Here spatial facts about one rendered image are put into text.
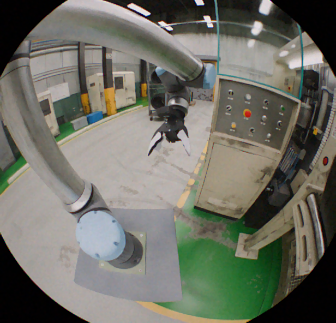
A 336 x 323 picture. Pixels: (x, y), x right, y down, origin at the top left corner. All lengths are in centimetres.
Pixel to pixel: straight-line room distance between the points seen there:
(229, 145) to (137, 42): 74
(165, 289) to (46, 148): 63
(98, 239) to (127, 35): 45
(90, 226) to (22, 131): 30
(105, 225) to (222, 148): 75
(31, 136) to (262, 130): 101
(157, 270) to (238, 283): 92
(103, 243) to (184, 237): 99
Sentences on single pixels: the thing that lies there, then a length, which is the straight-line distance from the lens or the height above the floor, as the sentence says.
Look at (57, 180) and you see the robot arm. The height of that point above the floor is 102.
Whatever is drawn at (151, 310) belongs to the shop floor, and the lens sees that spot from 127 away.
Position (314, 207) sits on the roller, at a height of 91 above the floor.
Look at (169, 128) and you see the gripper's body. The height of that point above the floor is 104.
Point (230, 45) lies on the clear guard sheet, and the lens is 81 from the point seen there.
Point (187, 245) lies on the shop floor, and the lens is 124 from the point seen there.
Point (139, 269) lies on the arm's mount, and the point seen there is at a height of 61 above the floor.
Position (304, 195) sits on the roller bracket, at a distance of 70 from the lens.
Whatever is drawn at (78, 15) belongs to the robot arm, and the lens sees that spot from 23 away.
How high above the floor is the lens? 120
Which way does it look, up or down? 34 degrees down
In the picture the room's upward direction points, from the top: straight up
